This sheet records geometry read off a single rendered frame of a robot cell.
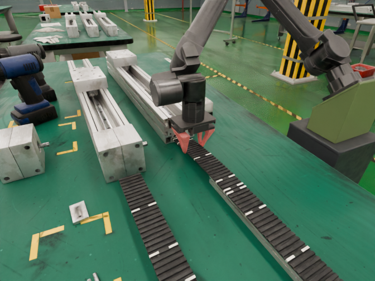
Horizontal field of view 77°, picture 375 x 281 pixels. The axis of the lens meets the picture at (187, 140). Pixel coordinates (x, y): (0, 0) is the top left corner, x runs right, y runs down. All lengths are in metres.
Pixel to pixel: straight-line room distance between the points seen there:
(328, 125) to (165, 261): 0.62
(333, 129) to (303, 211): 0.33
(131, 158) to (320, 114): 0.58
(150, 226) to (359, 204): 0.45
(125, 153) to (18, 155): 0.25
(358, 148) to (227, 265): 0.57
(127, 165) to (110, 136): 0.08
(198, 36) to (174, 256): 0.48
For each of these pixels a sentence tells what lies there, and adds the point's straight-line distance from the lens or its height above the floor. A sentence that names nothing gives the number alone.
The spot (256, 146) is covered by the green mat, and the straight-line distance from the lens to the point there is 0.72.
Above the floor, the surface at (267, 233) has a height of 0.81.
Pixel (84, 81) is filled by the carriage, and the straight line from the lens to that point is 0.91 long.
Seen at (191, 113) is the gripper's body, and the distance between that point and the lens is 0.56.
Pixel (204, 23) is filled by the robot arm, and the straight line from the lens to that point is 0.66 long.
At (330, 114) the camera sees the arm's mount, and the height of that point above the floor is 0.86.
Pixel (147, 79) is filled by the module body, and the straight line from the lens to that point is 0.98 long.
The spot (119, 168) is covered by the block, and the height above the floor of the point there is 0.81.
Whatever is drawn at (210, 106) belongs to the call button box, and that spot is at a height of 0.83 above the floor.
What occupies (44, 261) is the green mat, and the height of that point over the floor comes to 0.78.
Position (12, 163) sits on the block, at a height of 0.83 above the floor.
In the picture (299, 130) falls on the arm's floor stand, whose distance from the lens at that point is 0.87.
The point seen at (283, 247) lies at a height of 0.81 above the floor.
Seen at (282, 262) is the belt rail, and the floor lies 0.79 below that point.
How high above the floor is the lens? 1.17
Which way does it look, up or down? 33 degrees down
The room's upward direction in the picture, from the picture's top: straight up
